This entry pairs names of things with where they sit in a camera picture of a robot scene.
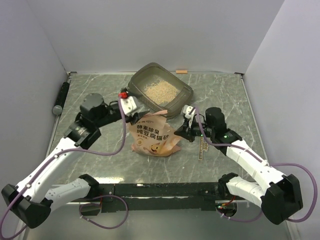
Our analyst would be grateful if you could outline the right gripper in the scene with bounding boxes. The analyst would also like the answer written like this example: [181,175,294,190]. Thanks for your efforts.
[174,116,215,143]

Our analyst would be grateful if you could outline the pink cat litter bag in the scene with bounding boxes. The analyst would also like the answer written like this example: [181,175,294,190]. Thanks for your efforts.
[128,110,182,157]

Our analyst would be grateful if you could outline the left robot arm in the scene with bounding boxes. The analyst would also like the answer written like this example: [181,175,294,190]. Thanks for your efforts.
[1,92,146,229]

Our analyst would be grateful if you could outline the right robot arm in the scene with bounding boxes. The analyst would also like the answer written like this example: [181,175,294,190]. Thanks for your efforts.
[175,105,303,225]

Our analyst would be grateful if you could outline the clean litter granules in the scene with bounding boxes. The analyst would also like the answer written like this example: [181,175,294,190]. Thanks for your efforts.
[143,80,180,106]

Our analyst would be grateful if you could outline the grey plastic litter box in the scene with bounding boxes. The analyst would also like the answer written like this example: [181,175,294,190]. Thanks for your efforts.
[127,62,194,119]

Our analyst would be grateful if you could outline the small orange block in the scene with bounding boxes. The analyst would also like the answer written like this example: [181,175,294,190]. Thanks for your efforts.
[175,70,188,74]

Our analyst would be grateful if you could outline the black cylinder with grey cap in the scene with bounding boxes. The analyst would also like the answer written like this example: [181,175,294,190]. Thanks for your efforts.
[52,81,70,116]

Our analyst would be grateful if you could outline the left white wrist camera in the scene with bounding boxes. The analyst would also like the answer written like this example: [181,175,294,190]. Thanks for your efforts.
[118,91,138,116]

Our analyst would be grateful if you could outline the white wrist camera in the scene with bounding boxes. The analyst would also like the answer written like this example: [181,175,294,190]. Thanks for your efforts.
[181,105,196,128]
[118,91,138,116]

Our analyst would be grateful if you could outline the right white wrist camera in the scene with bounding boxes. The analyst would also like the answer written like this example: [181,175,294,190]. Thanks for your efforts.
[181,105,196,128]

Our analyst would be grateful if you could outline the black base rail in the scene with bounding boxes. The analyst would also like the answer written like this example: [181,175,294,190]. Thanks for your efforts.
[69,182,248,213]

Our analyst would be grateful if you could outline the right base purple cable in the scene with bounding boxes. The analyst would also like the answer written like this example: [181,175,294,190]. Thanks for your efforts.
[216,194,263,222]

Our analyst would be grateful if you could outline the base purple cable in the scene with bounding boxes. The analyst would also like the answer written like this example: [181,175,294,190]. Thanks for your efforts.
[216,194,263,222]
[78,194,129,229]

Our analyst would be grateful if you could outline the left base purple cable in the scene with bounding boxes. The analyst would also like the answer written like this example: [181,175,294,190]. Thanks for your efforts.
[78,194,129,229]

